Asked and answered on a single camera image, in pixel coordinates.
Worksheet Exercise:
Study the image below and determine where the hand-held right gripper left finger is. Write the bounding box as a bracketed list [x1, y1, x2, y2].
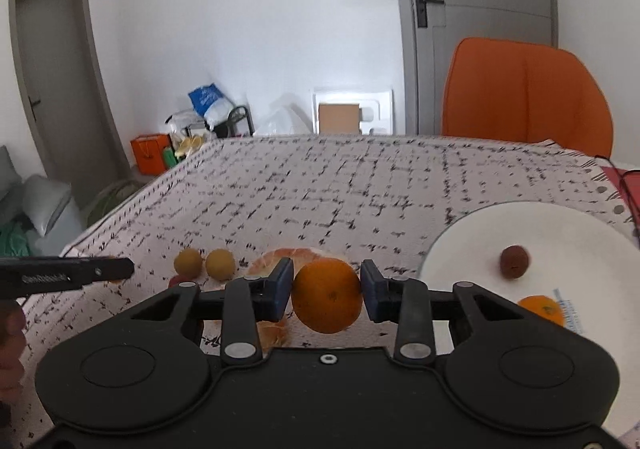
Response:
[130, 257, 295, 365]

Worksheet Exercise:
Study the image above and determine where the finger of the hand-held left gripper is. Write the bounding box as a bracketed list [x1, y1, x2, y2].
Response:
[79, 256, 135, 288]

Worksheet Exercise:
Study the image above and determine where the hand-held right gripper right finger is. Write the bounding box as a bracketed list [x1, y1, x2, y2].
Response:
[360, 258, 532, 365]

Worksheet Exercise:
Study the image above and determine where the peeled citrus segments piece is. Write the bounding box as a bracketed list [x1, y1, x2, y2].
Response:
[245, 246, 351, 281]
[256, 319, 291, 349]

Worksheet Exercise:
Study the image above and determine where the large orange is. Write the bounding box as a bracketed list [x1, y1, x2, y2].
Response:
[291, 258, 364, 335]

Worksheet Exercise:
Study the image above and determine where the yellow-brown longan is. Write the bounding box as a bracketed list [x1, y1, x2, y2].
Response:
[205, 249, 236, 281]
[173, 249, 204, 279]

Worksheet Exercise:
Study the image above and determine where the dark red lychee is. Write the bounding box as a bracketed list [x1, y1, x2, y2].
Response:
[500, 245, 530, 281]

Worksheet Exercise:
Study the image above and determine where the small orange kumquat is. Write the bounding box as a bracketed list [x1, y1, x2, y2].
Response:
[517, 294, 567, 328]

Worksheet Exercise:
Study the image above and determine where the white plate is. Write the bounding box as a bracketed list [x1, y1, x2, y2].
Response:
[419, 202, 640, 432]

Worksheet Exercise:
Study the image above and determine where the person's left hand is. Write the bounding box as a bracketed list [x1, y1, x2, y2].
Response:
[0, 300, 27, 402]

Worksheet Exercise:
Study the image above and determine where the grey sofa cushion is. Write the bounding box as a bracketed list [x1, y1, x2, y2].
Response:
[21, 173, 85, 256]

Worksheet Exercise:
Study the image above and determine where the green woven bag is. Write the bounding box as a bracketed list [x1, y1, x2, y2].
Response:
[86, 178, 143, 227]

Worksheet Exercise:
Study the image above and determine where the orange paper bag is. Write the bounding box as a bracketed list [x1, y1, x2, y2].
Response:
[130, 134, 172, 176]

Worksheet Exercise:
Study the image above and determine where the yellow items bunch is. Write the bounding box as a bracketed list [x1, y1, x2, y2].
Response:
[177, 134, 205, 160]

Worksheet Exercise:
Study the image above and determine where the clear plastic bag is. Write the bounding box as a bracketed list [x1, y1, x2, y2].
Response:
[259, 102, 315, 136]

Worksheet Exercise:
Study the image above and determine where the brown cardboard box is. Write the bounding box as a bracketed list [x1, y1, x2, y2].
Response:
[318, 102, 361, 134]

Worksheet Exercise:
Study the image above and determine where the white foam packaging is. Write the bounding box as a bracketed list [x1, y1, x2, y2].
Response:
[312, 88, 395, 136]

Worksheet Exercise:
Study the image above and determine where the grey-brown framed door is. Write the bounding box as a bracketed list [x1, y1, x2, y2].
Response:
[8, 0, 132, 211]

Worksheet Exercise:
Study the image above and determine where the blue and white bag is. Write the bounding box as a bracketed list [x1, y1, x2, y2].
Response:
[188, 83, 234, 131]

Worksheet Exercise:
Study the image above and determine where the orange chair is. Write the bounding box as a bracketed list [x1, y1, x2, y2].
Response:
[441, 37, 615, 160]

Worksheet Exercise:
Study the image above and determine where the red and orange printed mat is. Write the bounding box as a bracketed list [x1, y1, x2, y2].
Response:
[599, 166, 640, 196]

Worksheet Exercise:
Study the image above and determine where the grey door with black lock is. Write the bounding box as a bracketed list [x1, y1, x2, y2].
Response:
[391, 0, 560, 136]

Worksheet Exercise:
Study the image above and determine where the black wire rack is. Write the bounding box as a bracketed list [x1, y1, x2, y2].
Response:
[226, 105, 255, 138]

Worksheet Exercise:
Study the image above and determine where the black cable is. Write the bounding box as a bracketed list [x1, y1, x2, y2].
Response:
[594, 156, 640, 250]

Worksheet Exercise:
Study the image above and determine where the black door lock handle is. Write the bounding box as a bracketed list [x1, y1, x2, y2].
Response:
[414, 0, 446, 28]

